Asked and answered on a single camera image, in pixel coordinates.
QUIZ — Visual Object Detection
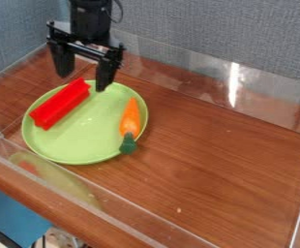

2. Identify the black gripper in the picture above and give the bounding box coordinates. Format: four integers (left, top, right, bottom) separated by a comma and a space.
46, 20, 125, 92

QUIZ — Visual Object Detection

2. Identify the red rectangular block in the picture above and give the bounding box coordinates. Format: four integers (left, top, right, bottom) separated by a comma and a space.
29, 78, 90, 130

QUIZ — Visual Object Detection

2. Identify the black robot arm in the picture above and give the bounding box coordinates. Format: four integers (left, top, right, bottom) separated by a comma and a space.
46, 0, 125, 92

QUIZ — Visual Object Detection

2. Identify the green plate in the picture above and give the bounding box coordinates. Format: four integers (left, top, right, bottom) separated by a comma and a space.
21, 80, 149, 165

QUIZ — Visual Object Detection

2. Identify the blue object under table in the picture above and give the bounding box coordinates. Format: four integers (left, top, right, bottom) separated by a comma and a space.
0, 191, 51, 248

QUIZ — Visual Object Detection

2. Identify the orange toy carrot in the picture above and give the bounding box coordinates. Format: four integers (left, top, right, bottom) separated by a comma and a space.
118, 98, 141, 154

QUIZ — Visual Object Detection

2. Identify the black cable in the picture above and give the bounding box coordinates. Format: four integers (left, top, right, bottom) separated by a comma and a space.
109, 0, 123, 24

